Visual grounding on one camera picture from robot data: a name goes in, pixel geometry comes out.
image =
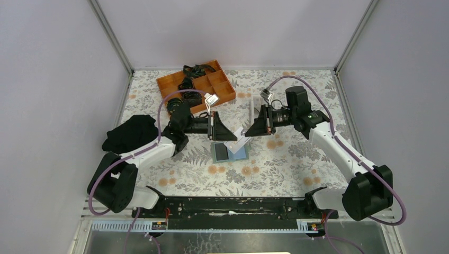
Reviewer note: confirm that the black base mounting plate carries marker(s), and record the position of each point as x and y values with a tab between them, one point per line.
236	213

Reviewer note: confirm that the black cloth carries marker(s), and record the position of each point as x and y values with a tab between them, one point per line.
134	133

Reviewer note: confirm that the white credit card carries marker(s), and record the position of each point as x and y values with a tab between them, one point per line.
242	140

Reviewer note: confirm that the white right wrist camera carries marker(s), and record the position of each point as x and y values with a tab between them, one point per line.
266	95

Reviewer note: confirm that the dark rolled tie middle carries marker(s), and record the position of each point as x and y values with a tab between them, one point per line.
186	84

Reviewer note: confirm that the aluminium frame rail front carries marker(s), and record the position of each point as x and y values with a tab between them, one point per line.
158	226

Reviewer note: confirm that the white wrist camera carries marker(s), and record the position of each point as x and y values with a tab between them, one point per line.
211	99
266	95

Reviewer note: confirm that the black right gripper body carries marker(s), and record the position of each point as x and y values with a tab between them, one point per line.
270	116

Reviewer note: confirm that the blue yellow rolled tie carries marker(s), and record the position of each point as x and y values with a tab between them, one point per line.
173	104

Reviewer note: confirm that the green leather card holder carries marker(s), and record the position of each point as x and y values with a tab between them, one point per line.
220	153

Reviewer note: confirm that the orange wooden compartment tray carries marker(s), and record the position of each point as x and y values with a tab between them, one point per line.
213	83

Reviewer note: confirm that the white plastic card box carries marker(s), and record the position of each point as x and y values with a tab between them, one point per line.
253	114

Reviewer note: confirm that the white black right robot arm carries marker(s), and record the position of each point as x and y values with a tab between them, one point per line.
368	186

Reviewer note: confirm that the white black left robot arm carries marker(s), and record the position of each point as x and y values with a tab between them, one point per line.
114	182

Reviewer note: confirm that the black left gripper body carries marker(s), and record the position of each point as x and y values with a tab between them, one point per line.
210	128

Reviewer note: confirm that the dark patterned rolled tie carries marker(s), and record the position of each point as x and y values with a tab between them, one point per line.
192	98

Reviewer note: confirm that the stack of white cards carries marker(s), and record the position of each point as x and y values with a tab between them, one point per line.
257	103

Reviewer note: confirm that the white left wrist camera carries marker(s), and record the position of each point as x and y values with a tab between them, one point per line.
211	99

